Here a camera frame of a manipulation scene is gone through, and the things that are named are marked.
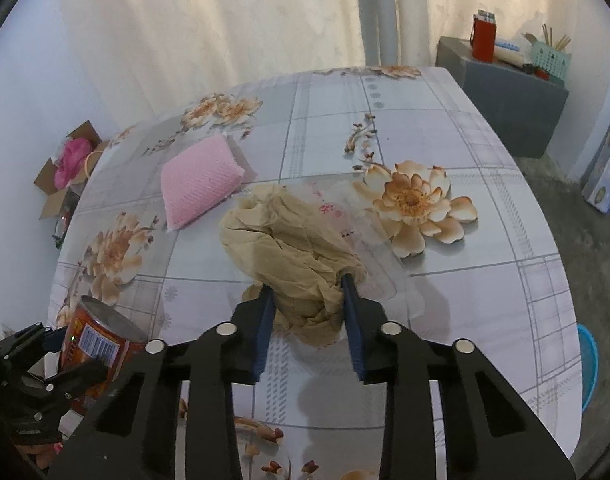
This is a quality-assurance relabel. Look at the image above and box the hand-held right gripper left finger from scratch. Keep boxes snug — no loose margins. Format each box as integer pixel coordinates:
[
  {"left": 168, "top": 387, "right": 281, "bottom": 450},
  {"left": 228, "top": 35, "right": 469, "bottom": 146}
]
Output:
[{"left": 48, "top": 285, "right": 277, "bottom": 480}]

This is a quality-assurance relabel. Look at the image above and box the wooden chopsticks bundle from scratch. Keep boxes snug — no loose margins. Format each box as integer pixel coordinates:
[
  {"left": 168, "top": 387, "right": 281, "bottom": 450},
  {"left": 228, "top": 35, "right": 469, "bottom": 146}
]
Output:
[{"left": 541, "top": 22, "right": 572, "bottom": 52}]

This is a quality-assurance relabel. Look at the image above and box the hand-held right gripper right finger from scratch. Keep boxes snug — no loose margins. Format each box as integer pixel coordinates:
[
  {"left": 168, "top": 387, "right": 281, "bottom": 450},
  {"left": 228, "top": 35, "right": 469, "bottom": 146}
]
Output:
[{"left": 339, "top": 272, "right": 578, "bottom": 480}]

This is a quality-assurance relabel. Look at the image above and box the grey cabinet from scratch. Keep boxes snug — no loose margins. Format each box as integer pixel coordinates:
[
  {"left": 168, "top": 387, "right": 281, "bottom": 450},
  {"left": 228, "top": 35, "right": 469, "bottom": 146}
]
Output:
[{"left": 436, "top": 36, "right": 570, "bottom": 158}]

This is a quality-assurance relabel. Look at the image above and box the toilet paper pack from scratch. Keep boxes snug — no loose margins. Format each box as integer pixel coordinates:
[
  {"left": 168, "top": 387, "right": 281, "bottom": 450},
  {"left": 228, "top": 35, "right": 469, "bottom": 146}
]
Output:
[{"left": 581, "top": 105, "right": 610, "bottom": 216}]

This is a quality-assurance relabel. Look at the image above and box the blue plastic wastebasket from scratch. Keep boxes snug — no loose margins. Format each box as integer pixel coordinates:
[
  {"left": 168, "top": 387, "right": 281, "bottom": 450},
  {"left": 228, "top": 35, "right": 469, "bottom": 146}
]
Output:
[{"left": 576, "top": 324, "right": 600, "bottom": 408}]

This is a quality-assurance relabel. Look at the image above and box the beige bag handle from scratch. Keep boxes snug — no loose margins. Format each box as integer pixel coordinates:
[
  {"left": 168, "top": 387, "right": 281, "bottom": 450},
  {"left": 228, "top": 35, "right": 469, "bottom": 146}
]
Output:
[{"left": 82, "top": 146, "right": 109, "bottom": 182}]

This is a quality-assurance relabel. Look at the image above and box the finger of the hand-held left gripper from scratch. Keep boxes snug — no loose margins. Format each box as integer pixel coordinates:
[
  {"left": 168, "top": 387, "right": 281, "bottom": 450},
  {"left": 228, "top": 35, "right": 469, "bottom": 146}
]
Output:
[
  {"left": 0, "top": 360, "right": 109, "bottom": 413},
  {"left": 0, "top": 322, "right": 67, "bottom": 363}
]

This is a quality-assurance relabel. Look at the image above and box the pink plastic bag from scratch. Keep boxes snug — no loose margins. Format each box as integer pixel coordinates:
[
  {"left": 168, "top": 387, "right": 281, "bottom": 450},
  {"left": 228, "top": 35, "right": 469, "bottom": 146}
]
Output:
[{"left": 54, "top": 137, "right": 93, "bottom": 188}]

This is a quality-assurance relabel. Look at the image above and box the clear plastic wrapper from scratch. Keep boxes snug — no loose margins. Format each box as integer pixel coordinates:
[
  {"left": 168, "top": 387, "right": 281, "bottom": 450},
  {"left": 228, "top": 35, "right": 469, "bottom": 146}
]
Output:
[{"left": 305, "top": 177, "right": 428, "bottom": 318}]

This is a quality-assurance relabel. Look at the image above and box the red thermos bottle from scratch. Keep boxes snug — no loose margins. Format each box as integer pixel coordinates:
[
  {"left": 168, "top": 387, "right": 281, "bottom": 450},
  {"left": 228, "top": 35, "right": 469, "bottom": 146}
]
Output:
[{"left": 471, "top": 10, "right": 498, "bottom": 63}]

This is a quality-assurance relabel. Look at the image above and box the pink sponge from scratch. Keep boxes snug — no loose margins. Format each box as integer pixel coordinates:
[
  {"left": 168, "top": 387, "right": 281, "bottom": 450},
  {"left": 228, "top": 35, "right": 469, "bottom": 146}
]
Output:
[{"left": 160, "top": 134, "right": 247, "bottom": 232}]

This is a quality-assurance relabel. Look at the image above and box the beige bag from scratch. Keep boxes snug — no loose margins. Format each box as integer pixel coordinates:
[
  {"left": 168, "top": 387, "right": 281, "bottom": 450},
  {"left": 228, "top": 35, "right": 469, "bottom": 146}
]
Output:
[{"left": 220, "top": 184, "right": 368, "bottom": 350}]

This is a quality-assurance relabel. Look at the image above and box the red tin can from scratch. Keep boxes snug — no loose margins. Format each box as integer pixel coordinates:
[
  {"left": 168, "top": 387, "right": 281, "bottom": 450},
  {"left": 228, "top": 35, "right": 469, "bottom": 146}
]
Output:
[{"left": 60, "top": 295, "right": 148, "bottom": 416}]

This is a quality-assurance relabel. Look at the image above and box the cardboard box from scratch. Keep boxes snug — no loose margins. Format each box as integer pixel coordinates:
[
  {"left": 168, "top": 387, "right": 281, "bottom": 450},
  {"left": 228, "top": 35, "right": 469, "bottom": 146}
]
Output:
[{"left": 34, "top": 120, "right": 111, "bottom": 221}]

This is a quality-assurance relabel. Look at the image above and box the teal utensil basket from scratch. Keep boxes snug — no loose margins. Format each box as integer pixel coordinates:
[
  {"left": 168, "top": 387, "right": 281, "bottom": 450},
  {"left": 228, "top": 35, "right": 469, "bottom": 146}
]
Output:
[{"left": 530, "top": 40, "right": 572, "bottom": 84}]

